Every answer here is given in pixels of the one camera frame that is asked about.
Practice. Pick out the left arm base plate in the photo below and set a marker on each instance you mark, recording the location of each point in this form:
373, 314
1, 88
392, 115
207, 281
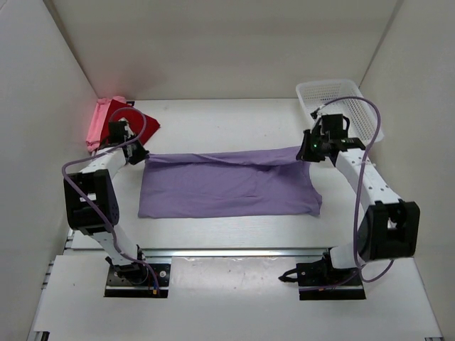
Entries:
136, 281

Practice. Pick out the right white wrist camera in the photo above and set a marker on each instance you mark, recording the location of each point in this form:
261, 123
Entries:
318, 113

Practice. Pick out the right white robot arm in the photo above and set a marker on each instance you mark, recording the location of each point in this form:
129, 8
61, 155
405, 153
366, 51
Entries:
385, 227

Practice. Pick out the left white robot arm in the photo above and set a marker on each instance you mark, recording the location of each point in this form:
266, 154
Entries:
91, 203

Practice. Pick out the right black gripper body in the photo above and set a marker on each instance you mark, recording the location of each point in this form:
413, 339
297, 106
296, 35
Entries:
317, 146

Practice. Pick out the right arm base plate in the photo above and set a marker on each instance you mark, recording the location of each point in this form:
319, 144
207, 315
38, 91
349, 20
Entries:
318, 281

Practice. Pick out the white plastic basket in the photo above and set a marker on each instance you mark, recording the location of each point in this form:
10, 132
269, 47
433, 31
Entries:
362, 116

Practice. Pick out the pink t shirt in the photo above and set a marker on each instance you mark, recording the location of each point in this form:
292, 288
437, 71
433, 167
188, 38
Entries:
98, 118

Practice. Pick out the red t shirt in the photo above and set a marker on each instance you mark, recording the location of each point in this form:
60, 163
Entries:
135, 121

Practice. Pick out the lavender garment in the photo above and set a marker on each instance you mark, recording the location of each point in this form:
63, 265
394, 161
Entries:
231, 184

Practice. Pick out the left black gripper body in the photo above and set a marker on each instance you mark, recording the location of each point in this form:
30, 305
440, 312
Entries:
134, 146

